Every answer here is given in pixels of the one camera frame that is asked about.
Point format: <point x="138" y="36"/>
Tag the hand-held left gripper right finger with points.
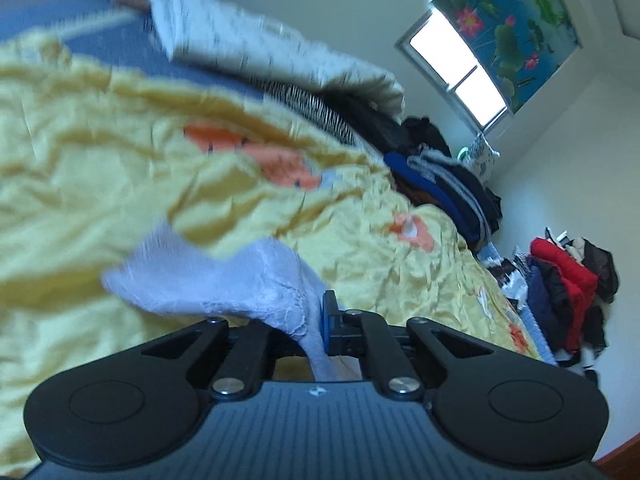
<point x="330" y="320"/>

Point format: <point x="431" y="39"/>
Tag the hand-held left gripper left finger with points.
<point x="248" y="352"/>

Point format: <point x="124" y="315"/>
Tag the lavender knit top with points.
<point x="225" y="280"/>

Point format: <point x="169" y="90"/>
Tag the blue folded garment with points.
<point x="420" y="180"/>

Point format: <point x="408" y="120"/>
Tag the white plastic bag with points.
<point x="515" y="287"/>

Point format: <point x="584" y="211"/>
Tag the grey folded garment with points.
<point x="465" y="185"/>

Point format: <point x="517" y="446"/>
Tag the black garment heap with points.
<point x="395" y="132"/>

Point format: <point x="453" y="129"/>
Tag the navy padded jacket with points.
<point x="542" y="305"/>

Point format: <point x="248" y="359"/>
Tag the green plastic chair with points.
<point x="464" y="154"/>

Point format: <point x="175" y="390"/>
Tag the black white striped cloth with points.
<point x="310" y="107"/>

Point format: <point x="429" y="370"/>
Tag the grey patterned cushion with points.
<point x="484" y="156"/>

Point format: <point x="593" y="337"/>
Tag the red jacket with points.
<point x="570" y="280"/>

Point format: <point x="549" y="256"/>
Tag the yellow printed bedsheet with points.
<point x="75" y="160"/>

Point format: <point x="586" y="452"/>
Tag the black jacket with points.
<point x="602" y="265"/>

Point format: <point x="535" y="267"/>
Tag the window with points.
<point x="452" y="65"/>

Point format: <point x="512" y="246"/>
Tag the white patterned quilt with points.
<point x="240" y="35"/>

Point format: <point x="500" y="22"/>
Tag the lotus print window blind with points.
<point x="515" y="20"/>

